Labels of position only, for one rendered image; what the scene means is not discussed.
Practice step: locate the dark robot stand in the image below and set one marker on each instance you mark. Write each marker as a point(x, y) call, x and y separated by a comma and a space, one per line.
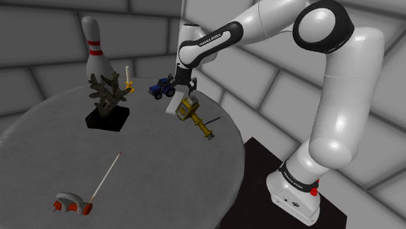
point(253, 190)

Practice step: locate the round grey table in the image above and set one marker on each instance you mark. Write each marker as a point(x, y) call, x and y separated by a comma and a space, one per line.
point(158, 165)

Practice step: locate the white flat block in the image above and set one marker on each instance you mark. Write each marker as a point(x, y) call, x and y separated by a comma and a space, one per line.
point(173, 106)

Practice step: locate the brown coral figure black base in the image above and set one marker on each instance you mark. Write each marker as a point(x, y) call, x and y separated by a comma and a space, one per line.
point(106, 120)

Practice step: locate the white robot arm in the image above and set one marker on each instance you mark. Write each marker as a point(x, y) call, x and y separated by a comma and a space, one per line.
point(345, 95)

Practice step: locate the white candle gold holder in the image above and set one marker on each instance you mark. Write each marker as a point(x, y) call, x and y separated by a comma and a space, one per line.
point(127, 74)

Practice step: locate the grey orange shackle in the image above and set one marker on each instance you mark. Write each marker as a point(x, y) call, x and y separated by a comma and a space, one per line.
point(68, 197)

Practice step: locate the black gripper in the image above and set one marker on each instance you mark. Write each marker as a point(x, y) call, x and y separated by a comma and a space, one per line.
point(183, 75)

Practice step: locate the yellow toy hammer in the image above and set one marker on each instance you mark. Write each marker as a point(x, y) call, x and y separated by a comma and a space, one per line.
point(185, 109)

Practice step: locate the thin white stick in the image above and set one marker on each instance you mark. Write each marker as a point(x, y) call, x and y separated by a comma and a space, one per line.
point(106, 176)

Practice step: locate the thin dark screw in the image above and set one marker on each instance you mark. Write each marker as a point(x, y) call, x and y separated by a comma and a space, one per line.
point(213, 120)

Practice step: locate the blue toy tractor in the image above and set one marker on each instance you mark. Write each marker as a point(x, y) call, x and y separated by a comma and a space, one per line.
point(158, 89)

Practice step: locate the white red-striped bowling pin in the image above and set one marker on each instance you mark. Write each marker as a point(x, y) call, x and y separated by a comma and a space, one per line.
point(95, 63)

